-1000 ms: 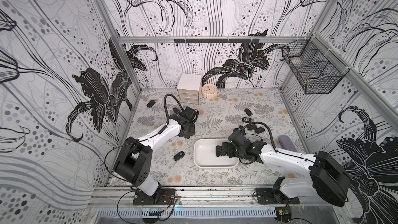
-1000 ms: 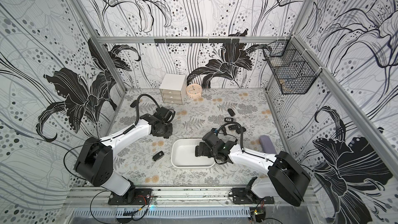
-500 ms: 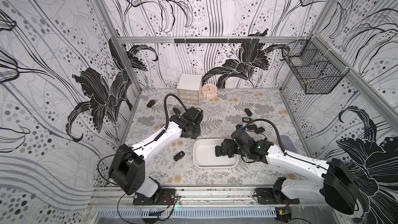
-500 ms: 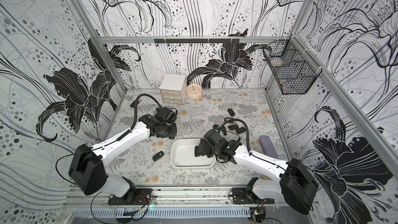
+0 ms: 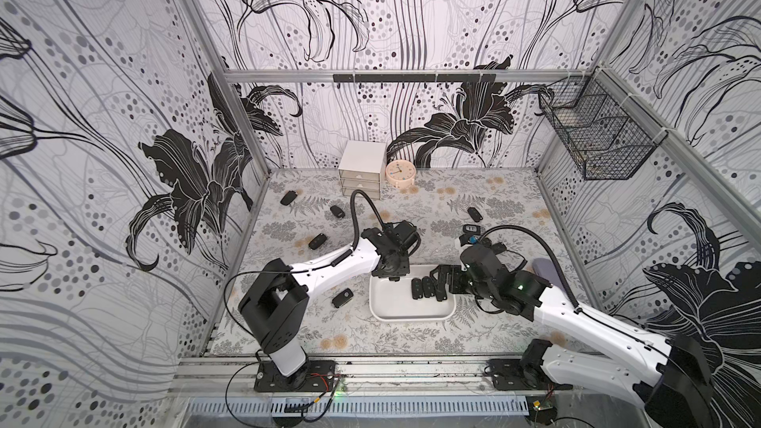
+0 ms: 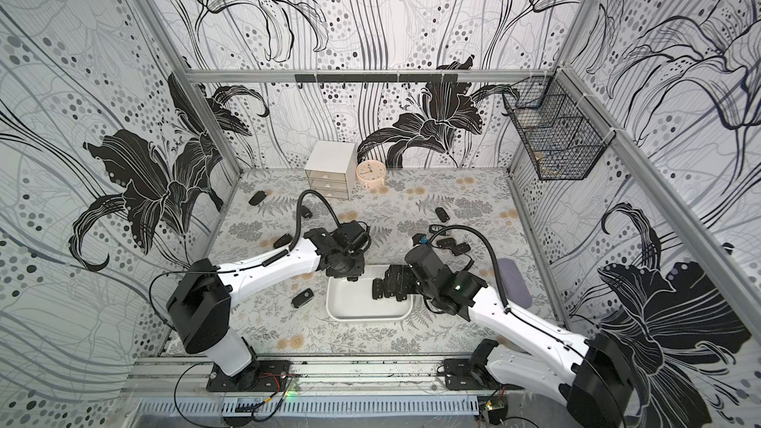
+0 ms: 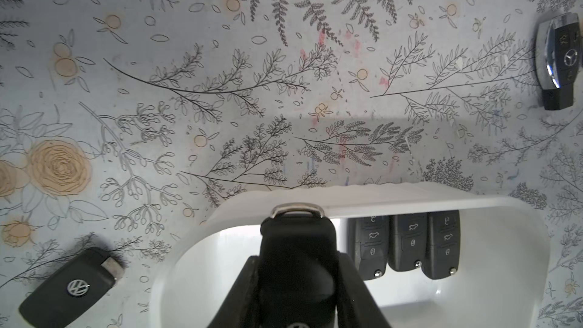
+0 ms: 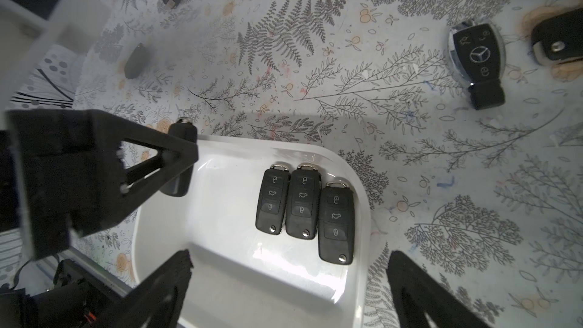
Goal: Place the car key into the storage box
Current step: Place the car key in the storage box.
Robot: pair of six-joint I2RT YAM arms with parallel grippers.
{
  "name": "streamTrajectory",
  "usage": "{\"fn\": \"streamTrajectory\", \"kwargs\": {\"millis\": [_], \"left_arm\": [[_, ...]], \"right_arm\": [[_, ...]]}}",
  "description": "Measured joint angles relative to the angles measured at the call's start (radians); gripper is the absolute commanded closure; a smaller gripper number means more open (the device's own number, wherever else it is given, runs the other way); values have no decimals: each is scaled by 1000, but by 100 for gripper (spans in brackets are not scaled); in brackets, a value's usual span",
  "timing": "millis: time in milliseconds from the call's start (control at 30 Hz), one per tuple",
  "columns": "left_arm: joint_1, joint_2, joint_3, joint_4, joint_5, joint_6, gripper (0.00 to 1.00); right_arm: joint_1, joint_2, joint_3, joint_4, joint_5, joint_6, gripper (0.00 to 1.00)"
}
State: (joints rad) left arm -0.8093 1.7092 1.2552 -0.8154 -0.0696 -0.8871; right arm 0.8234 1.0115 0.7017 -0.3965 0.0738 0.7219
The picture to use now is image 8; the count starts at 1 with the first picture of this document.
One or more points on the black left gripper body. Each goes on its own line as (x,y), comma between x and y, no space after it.
(66,174)

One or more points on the black flip key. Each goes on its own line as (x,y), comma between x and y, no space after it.
(558,39)
(137,62)

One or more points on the black mercedes key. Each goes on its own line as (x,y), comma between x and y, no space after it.
(478,59)

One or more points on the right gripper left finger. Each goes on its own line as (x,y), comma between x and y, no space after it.
(157,301)

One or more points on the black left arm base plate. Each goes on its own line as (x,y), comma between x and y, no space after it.
(77,299)

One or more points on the white rectangular storage tray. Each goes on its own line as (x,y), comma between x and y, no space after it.
(243,277)

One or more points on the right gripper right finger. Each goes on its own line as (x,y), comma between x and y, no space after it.
(417,297)

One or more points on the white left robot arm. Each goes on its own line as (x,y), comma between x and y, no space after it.
(28,29)

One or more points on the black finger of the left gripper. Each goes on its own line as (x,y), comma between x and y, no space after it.
(145,179)

